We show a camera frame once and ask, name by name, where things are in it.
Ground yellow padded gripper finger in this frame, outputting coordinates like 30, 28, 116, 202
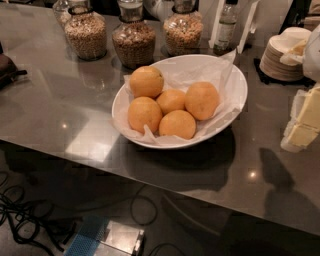
281, 83, 320, 153
280, 38, 307, 65

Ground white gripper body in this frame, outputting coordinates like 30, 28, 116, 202
303, 24, 320, 82

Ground orange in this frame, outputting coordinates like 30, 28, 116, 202
159, 110, 196, 139
129, 66, 164, 98
156, 89, 185, 115
185, 81, 220, 121
128, 97, 163, 133

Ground white ceramic bowl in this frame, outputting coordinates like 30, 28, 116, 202
111, 54, 249, 150

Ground black mat under plates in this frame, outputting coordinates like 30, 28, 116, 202
253, 58, 315, 87

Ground stack of paper plates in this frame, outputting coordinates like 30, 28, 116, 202
260, 27, 311, 81

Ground clear glass bottle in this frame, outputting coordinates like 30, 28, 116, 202
213, 0, 238, 56

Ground right glass cereal jar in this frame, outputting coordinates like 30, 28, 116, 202
163, 0, 203, 56

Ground middle glass granola jar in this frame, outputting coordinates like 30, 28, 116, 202
112, 0, 156, 69

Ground left glass grain jar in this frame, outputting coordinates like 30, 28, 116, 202
64, 5, 107, 61

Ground blue and silver floor box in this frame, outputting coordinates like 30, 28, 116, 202
64, 216, 145, 256

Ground back left glass jar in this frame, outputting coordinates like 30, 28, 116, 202
52, 0, 92, 30

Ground white stand frame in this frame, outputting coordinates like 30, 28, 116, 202
209, 0, 260, 56

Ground black floor cables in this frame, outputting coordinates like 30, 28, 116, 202
0, 170, 188, 256

